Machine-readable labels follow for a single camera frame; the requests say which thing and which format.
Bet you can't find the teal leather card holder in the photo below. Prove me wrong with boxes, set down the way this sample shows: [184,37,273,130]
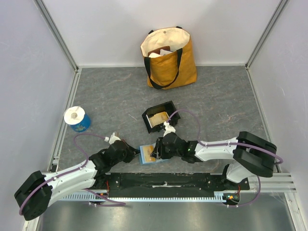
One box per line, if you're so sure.
[139,144,165,165]

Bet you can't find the black plastic tray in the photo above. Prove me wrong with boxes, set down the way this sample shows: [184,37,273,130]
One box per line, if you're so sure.
[141,101,176,133]

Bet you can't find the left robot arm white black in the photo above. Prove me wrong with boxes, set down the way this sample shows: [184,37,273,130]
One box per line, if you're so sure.
[14,140,140,221]

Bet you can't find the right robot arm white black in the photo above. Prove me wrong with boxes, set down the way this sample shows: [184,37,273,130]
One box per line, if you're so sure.
[151,131,277,190]

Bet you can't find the blue patterned cup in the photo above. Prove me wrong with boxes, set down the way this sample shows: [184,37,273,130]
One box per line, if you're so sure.
[70,114,91,132]

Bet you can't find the white toilet paper roll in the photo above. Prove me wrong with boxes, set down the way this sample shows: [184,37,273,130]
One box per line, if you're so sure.
[64,106,85,125]

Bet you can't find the orange tote bag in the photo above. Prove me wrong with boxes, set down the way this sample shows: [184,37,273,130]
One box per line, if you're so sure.
[141,26,197,90]

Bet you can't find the white items in bag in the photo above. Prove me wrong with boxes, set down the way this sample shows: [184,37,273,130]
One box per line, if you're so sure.
[148,49,172,58]

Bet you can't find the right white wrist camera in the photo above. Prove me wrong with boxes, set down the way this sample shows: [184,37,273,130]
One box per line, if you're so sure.
[163,121,176,137]

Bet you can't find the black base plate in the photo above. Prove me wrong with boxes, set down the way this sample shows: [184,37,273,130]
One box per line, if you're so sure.
[91,173,250,198]

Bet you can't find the blue slotted cable duct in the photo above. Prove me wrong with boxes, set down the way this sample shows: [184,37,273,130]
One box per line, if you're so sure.
[60,191,230,203]

